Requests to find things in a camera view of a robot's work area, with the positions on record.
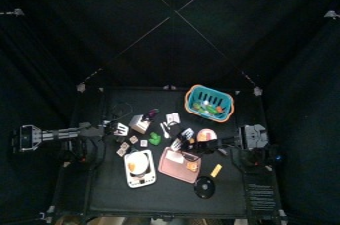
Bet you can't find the orange toy carrot bottom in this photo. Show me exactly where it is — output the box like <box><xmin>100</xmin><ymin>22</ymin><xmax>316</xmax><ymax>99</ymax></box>
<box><xmin>185</xmin><ymin>161</ymin><xmax>199</xmax><ymax>173</ymax></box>

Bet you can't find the pink white toy ham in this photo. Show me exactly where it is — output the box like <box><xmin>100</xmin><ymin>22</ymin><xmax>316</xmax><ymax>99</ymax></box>
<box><xmin>195</xmin><ymin>128</ymin><xmax>219</xmax><ymax>143</ymax></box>

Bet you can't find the toy pan with fried egg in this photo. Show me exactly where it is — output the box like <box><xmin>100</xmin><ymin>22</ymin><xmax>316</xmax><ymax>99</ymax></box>
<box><xmin>127</xmin><ymin>152</ymin><xmax>151</xmax><ymax>177</ymax></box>

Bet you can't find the yellow toy food stick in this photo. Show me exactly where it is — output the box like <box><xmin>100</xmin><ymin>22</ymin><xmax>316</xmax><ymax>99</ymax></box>
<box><xmin>208</xmin><ymin>163</ymin><xmax>223</xmax><ymax>179</ymax></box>

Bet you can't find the black round lid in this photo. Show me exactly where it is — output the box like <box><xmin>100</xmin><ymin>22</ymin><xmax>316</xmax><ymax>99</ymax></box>
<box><xmin>192</xmin><ymin>175</ymin><xmax>216</xmax><ymax>200</ymax></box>

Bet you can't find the white toy stove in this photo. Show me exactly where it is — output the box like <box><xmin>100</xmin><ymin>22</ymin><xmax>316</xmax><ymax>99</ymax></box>
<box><xmin>123</xmin><ymin>149</ymin><xmax>159</xmax><ymax>189</ymax></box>

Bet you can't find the green toy vegetable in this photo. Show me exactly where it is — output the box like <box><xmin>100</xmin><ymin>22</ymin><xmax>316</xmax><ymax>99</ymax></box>
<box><xmin>192</xmin><ymin>102</ymin><xmax>220</xmax><ymax>116</ymax></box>

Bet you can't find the white toy food slice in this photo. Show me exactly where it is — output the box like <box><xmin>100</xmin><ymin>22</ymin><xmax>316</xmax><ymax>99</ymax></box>
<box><xmin>165</xmin><ymin>150</ymin><xmax>185</xmax><ymax>165</ymax></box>

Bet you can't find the white toy spoon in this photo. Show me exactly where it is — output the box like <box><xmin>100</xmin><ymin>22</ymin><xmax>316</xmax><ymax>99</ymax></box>
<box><xmin>160</xmin><ymin>121</ymin><xmax>171</xmax><ymax>139</ymax></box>

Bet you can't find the teal basket orange rim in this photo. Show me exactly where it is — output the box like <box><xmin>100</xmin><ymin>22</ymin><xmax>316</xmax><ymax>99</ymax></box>
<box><xmin>183</xmin><ymin>84</ymin><xmax>235</xmax><ymax>123</ymax></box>

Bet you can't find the pink toy cutting board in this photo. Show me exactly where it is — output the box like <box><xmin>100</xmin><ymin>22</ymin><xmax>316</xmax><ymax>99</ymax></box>
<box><xmin>157</xmin><ymin>146</ymin><xmax>203</xmax><ymax>184</ymax></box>

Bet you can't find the white pink printed card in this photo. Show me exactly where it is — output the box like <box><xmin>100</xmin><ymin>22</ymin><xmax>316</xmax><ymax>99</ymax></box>
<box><xmin>165</xmin><ymin>112</ymin><xmax>181</xmax><ymax>125</ymax></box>

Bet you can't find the purple handled toy knife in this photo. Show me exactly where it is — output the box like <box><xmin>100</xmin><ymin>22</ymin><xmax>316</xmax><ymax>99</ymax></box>
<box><xmin>147</xmin><ymin>108</ymin><xmax>161</xmax><ymax>121</ymax></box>

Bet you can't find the green toy carrot top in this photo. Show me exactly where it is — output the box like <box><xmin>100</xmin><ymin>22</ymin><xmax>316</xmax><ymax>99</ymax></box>
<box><xmin>148</xmin><ymin>131</ymin><xmax>163</xmax><ymax>146</ymax></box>

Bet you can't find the white text label sticker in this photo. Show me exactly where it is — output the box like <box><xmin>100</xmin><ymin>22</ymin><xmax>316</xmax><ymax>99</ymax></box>
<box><xmin>247</xmin><ymin>183</ymin><xmax>276</xmax><ymax>216</ymax></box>

